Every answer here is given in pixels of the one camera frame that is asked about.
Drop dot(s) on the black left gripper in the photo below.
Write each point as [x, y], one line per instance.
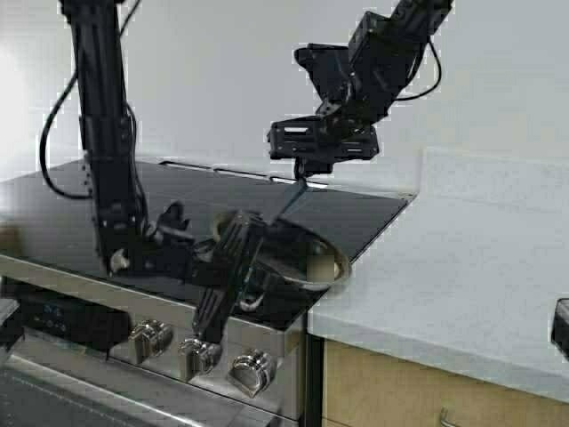
[130, 245]

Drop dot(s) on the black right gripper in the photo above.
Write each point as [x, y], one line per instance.
[357, 83]

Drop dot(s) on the black spatula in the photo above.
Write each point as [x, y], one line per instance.
[291, 194]

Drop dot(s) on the black frying pan steel rim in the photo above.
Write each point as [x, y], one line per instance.
[281, 264]

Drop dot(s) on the raw shrimp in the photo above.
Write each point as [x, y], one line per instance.
[321, 269]

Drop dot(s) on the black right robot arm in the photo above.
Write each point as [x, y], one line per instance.
[357, 83]

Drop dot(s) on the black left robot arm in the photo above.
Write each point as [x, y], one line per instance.
[107, 127]

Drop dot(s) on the middle steel stove knob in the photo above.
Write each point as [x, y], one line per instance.
[197, 358]

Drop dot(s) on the steel stove knob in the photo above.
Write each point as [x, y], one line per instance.
[252, 372]
[197, 358]
[149, 339]

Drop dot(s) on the left steel stove knob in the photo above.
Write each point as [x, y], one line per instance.
[149, 339]

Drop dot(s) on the right steel stove knob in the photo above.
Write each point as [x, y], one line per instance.
[252, 372]

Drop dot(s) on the wooden base cabinet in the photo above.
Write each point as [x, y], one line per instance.
[364, 388]

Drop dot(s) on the black appliance at right edge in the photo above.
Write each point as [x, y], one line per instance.
[559, 330]

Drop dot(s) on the steel cabinet drawer handle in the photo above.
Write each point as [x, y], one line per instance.
[450, 418]

